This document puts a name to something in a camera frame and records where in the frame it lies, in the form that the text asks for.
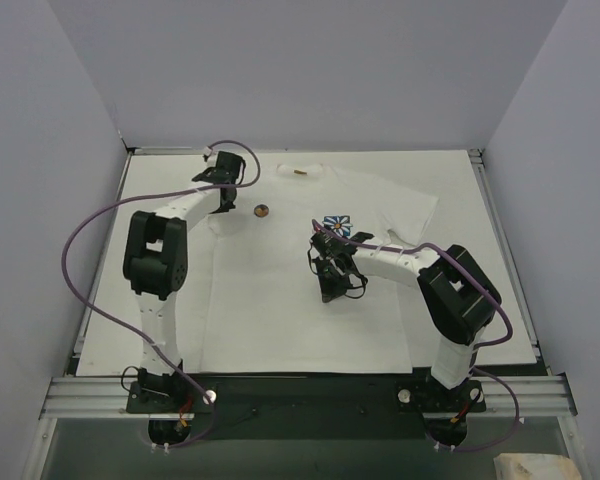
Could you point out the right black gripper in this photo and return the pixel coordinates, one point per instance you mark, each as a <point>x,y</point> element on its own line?
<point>330,278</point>

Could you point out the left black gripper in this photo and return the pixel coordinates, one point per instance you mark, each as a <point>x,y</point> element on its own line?
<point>227,198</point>

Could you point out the white t-shirt with flower print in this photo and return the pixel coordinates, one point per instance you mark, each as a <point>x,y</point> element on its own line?
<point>265,309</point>

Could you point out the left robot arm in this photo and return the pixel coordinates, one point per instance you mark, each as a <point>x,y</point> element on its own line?
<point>156,265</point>

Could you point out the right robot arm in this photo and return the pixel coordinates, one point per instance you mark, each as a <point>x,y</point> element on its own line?
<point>460,299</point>

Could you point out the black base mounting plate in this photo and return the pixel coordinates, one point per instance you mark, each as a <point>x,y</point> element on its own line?
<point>300,406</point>

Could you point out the beige foam block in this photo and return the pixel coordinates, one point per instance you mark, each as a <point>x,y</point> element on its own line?
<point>534,466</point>

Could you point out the aluminium front rail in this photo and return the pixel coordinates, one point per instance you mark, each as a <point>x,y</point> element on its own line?
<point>84,398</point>

